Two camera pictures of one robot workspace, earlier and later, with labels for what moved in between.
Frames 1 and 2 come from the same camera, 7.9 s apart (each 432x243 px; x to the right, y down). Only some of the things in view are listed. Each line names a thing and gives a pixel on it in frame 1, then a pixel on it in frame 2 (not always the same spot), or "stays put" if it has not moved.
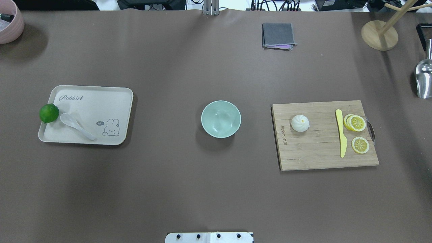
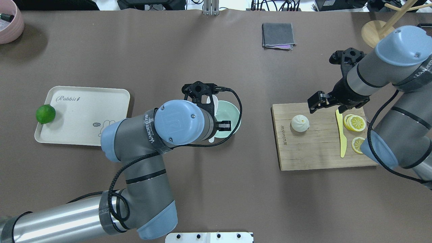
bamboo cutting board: x=319 y=146 stays put
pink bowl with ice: x=11 y=22 stays put
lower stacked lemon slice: x=345 y=122 stays put
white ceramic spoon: x=70 y=120 -> x=215 y=103
